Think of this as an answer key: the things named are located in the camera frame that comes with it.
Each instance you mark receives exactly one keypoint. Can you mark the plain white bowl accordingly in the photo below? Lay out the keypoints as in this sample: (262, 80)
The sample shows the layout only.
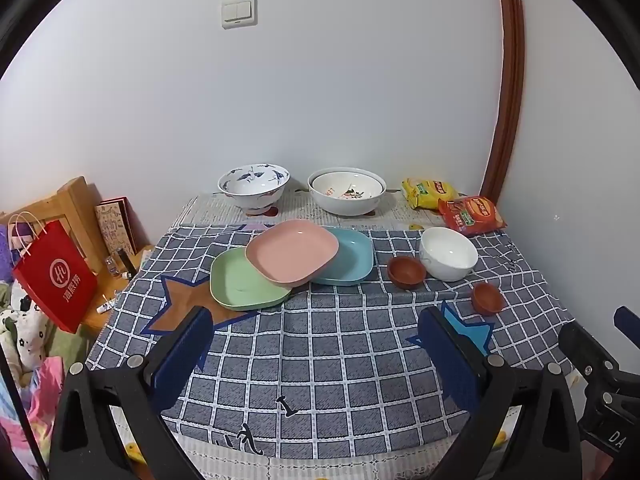
(447, 255)

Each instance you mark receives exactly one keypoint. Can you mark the grey checkered cloth with stars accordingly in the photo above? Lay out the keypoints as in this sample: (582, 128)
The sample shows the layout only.
(325, 350)

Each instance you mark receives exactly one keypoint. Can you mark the large white floral bowl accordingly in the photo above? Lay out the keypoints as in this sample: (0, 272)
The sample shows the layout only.
(345, 205)

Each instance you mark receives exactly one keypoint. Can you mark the white bowl with red print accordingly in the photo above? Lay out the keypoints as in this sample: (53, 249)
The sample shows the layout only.
(345, 185)

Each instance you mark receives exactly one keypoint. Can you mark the red snack packet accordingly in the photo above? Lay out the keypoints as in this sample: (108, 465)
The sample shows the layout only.
(472, 215)

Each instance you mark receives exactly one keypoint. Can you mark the black cylindrical tube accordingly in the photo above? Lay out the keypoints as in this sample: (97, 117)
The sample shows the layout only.
(125, 262)

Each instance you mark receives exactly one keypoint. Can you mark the white wall light switch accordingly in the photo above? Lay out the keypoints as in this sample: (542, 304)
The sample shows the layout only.
(239, 13)

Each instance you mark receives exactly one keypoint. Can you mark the patterned brown box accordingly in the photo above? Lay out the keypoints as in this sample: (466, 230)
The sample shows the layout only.
(116, 227)

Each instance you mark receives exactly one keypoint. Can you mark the small brown bowl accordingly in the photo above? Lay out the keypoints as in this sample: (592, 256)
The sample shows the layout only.
(487, 297)
(406, 271)

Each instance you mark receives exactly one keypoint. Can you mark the white bowl with blue birds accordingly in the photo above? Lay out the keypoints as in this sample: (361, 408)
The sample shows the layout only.
(254, 185)

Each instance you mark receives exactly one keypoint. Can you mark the white flower print cloth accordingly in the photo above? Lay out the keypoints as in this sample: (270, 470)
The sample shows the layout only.
(22, 330)

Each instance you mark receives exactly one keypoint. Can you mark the yellow snack packet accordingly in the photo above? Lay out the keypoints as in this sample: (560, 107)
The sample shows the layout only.
(430, 194)

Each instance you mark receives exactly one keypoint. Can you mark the green blanket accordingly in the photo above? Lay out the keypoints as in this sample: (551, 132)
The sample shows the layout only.
(70, 347)

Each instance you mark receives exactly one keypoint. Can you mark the brown wooden door frame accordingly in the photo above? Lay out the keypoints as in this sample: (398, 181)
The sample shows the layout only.
(507, 85)

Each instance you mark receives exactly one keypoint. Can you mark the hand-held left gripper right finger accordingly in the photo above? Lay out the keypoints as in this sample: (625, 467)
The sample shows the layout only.
(452, 360)

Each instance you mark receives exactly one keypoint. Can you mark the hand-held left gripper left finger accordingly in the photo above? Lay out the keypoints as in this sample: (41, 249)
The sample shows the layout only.
(182, 355)

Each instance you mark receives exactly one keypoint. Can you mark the pink square plate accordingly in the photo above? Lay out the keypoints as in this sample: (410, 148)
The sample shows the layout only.
(295, 252)

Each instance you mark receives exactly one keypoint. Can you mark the blue square plate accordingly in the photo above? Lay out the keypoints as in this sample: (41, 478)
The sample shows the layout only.
(352, 255)

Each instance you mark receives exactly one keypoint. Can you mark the small clear bottle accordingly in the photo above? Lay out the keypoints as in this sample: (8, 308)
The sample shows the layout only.
(111, 266)

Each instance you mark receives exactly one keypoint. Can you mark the pink printed cloth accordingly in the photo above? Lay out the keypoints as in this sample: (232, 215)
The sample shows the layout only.
(45, 400)

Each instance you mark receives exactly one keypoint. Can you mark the small white tube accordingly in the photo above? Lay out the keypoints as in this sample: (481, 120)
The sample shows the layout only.
(104, 307)

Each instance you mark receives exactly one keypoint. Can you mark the red paper bag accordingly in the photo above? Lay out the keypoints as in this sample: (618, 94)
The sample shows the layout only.
(52, 280)

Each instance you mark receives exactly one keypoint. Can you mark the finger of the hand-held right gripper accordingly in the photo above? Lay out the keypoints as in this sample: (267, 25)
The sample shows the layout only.
(629, 325)
(590, 355)

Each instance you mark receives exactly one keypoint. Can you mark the green square plate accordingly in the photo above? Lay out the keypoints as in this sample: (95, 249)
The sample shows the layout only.
(237, 280)

